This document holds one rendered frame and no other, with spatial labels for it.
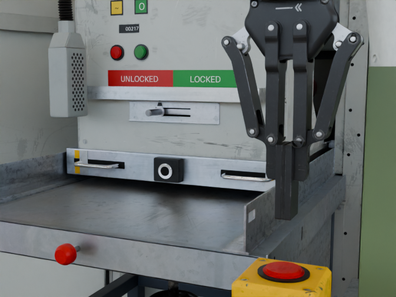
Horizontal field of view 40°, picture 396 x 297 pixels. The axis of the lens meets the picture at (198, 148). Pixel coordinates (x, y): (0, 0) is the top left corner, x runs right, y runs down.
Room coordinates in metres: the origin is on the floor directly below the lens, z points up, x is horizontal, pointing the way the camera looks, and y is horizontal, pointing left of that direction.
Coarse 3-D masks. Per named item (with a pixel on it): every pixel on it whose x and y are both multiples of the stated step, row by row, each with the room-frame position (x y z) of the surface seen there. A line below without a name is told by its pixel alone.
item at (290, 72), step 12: (288, 60) 1.04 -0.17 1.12; (288, 72) 1.04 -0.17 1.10; (288, 84) 1.04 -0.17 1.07; (288, 96) 1.04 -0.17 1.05; (312, 96) 1.24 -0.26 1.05; (180, 108) 1.16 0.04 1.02; (288, 108) 1.04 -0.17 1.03; (312, 108) 1.24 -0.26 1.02; (288, 120) 1.04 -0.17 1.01; (312, 120) 1.24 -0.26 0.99; (288, 132) 1.05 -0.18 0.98; (312, 144) 1.25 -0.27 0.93; (324, 144) 1.38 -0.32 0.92
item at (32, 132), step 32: (0, 0) 1.34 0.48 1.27; (32, 0) 1.41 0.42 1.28; (0, 32) 1.34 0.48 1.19; (32, 32) 1.41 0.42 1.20; (0, 64) 1.34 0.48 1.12; (32, 64) 1.40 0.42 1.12; (0, 96) 1.34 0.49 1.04; (32, 96) 1.40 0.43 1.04; (0, 128) 1.33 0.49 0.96; (32, 128) 1.40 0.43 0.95; (64, 128) 1.47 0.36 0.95; (0, 160) 1.33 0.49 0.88
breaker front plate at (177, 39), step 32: (96, 0) 1.21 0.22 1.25; (128, 0) 1.18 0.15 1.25; (160, 0) 1.15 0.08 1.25; (192, 0) 1.12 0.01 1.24; (224, 0) 1.09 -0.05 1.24; (96, 32) 1.21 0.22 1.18; (160, 32) 1.15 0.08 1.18; (192, 32) 1.12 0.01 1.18; (224, 32) 1.09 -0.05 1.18; (96, 64) 1.21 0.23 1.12; (128, 64) 1.18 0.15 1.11; (160, 64) 1.15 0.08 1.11; (192, 64) 1.12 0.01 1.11; (224, 64) 1.09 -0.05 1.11; (256, 64) 1.06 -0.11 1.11; (96, 128) 1.22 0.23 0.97; (128, 128) 1.18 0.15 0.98; (160, 128) 1.15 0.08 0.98; (192, 128) 1.12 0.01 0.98; (224, 128) 1.09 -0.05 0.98
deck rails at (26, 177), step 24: (0, 168) 1.05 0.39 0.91; (24, 168) 1.12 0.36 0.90; (48, 168) 1.19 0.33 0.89; (312, 168) 1.11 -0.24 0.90; (0, 192) 1.05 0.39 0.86; (24, 192) 1.10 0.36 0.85; (264, 192) 0.80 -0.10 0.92; (312, 192) 1.11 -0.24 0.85; (264, 216) 0.80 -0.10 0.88; (240, 240) 0.77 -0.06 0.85; (264, 240) 0.78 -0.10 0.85
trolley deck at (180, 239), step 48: (48, 192) 1.12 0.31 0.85; (96, 192) 1.12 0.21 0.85; (144, 192) 1.12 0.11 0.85; (192, 192) 1.12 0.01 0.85; (240, 192) 1.13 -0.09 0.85; (336, 192) 1.21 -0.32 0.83; (0, 240) 0.89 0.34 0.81; (48, 240) 0.85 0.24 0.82; (96, 240) 0.81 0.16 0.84; (144, 240) 0.78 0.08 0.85; (192, 240) 0.78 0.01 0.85; (288, 240) 0.80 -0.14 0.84
